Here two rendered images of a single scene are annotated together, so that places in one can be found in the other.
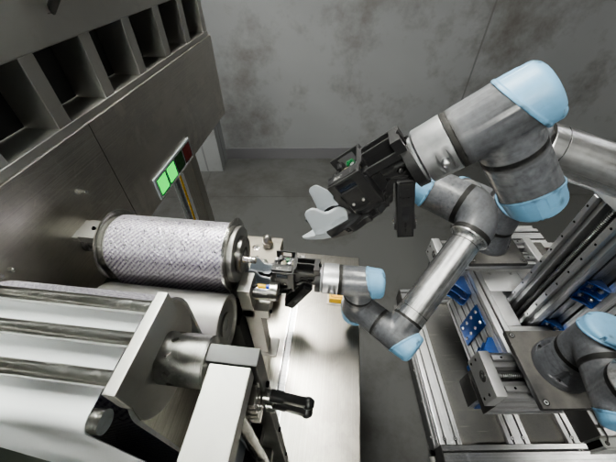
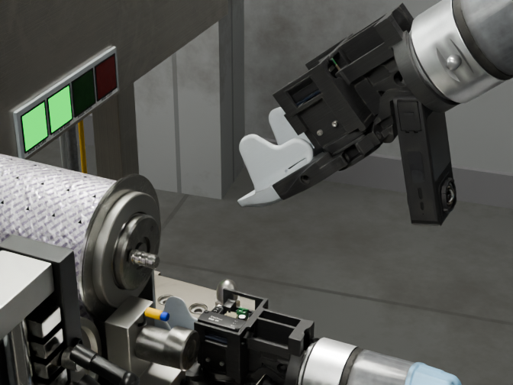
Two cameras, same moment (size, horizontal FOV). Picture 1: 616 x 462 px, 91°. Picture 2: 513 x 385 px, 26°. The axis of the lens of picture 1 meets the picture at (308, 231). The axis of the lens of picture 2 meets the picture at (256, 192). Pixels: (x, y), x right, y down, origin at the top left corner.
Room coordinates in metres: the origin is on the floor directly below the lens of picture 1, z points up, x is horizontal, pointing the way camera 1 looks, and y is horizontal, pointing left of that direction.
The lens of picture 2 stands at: (-0.42, -0.26, 1.83)
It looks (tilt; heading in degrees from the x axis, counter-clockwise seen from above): 29 degrees down; 18
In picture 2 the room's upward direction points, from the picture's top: straight up
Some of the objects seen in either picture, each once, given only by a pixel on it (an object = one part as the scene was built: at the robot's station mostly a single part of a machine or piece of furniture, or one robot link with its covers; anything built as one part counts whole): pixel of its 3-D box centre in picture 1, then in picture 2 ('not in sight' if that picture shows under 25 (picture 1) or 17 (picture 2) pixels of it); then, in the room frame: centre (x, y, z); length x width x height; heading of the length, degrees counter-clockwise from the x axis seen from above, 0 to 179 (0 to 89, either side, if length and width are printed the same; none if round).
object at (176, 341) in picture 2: (273, 291); (182, 348); (0.37, 0.07, 1.18); 0.04 x 0.02 x 0.04; 174
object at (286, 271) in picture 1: (296, 273); (256, 351); (0.46, 0.03, 1.12); 0.12 x 0.08 x 0.09; 84
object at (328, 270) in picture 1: (328, 280); (326, 378); (0.45, -0.05, 1.11); 0.08 x 0.05 x 0.08; 174
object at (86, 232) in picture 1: (93, 230); not in sight; (0.44, 0.44, 1.28); 0.06 x 0.05 x 0.02; 84
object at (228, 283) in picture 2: (267, 240); (227, 296); (0.63, 0.12, 1.05); 0.04 x 0.04 x 0.04
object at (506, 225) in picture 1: (504, 210); not in sight; (0.85, -0.73, 0.98); 0.13 x 0.12 x 0.14; 44
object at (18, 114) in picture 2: (175, 166); (70, 100); (0.83, 0.42, 1.19); 0.25 x 0.01 x 0.07; 174
